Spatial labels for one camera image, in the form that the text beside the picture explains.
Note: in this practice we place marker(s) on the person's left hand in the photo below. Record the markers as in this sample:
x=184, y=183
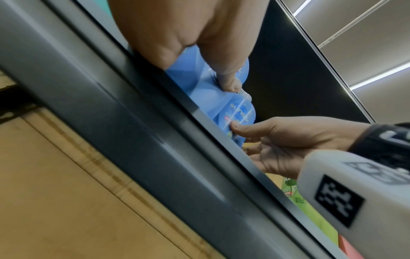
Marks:
x=192, y=25

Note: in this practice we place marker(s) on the person's right hand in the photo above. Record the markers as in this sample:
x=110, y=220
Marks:
x=304, y=134

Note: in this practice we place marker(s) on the large blue shampoo bottle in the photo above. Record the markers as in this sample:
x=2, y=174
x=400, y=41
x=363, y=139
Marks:
x=192, y=75

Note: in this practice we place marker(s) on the small blue shampoo bottle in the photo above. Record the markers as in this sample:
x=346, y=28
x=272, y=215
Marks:
x=243, y=111

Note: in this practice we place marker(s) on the large green shampoo bottle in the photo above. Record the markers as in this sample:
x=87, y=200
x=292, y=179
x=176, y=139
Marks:
x=307, y=210

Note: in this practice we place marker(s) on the black metal shelving rack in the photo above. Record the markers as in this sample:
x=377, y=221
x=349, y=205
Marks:
x=96, y=88

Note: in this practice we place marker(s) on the large pink shampoo bottle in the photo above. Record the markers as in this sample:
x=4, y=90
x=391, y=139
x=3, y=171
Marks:
x=349, y=248

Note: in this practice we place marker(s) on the ceiling tube light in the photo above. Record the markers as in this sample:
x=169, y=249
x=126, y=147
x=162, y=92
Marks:
x=381, y=75
x=302, y=6

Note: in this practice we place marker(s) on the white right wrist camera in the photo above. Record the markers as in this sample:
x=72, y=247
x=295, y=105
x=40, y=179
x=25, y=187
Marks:
x=310, y=172

